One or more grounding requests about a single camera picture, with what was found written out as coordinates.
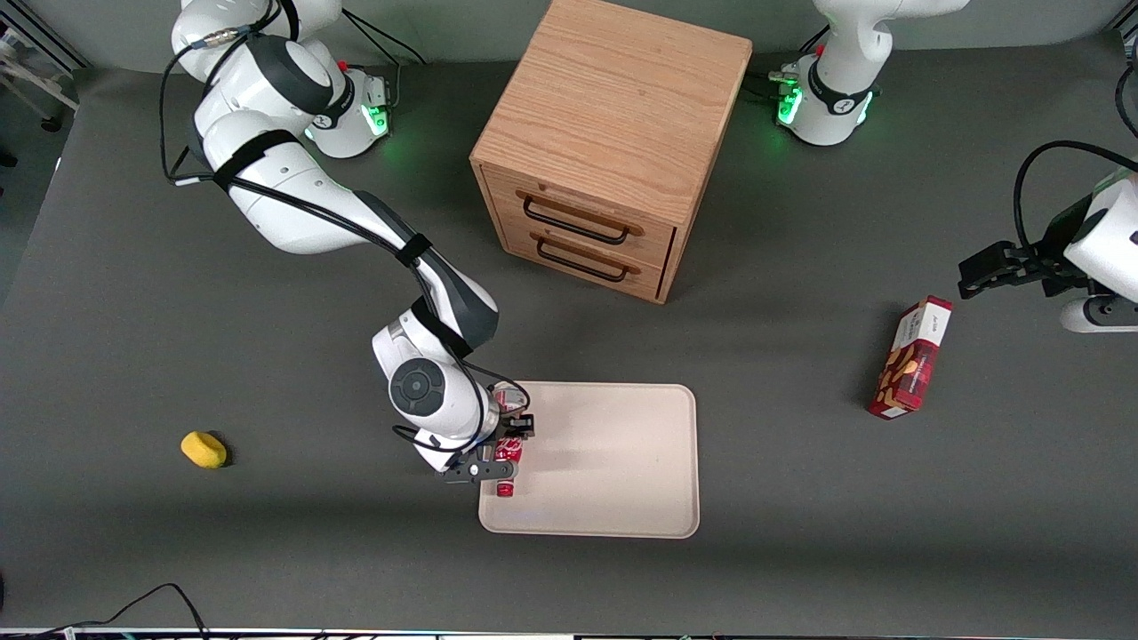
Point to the red snack box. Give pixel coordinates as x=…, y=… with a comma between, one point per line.
x=911, y=364

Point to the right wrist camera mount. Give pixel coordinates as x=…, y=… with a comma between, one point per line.
x=476, y=469

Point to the wooden drawer cabinet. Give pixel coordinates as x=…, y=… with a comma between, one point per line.
x=613, y=98

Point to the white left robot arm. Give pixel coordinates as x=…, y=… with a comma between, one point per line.
x=836, y=89

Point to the metal equipment stand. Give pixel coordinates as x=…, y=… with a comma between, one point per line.
x=36, y=93

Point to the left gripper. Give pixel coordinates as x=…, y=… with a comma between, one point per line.
x=1054, y=252

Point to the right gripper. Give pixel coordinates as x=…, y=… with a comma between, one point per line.
x=513, y=425

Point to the yellow sponge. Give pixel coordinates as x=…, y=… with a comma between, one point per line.
x=204, y=450

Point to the red coke bottle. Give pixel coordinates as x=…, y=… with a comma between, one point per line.
x=507, y=488

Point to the wooden drawer front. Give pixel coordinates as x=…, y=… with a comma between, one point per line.
x=645, y=277
x=507, y=191

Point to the beige rectangular tray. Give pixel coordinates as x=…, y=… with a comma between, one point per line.
x=605, y=462

